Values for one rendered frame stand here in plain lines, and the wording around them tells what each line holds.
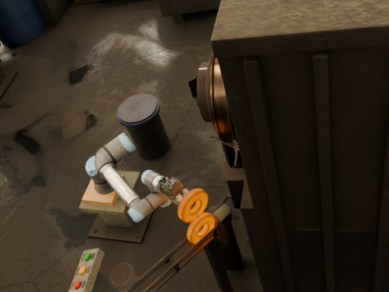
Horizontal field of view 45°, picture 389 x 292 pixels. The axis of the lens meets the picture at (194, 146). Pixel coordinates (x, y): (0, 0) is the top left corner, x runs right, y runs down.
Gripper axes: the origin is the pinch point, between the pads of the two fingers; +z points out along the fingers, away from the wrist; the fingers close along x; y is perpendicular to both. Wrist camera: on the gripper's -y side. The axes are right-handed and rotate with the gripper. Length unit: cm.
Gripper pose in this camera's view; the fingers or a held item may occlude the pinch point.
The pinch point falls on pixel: (191, 203)
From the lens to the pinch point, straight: 203.6
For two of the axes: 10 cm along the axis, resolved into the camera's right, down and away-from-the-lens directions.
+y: -4.0, -7.4, -5.4
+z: 6.0, 2.3, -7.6
